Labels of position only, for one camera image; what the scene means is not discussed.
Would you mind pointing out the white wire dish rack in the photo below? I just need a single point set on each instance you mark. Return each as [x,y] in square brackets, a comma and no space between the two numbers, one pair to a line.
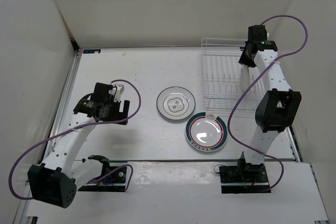
[221,72]

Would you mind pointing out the white plate green red rim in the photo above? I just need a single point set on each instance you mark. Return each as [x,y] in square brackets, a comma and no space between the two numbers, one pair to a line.
[206,132]

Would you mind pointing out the white plate teal clover design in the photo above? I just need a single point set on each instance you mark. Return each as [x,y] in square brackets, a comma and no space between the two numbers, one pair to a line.
[175,103]

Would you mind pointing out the aluminium table edge rail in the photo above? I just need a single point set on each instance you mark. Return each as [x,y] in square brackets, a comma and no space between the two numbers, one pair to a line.
[20,216]

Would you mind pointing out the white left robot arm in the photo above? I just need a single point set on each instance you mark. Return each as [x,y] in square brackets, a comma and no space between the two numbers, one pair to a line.
[56,180]

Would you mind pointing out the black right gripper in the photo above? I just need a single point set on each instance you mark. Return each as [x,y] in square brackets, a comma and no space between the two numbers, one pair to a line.
[242,60]

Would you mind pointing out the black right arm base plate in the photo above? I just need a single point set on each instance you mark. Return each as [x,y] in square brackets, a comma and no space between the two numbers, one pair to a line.
[233,182]

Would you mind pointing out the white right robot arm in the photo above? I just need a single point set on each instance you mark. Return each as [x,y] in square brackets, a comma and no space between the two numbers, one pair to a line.
[277,109]

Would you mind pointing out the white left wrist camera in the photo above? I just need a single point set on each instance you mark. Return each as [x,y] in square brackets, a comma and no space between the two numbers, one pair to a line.
[116,92]

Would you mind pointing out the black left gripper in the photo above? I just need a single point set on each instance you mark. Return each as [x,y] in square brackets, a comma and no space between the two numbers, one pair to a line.
[118,115]

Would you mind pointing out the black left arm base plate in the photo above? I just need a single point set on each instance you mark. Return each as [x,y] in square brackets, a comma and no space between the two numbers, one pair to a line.
[118,180]

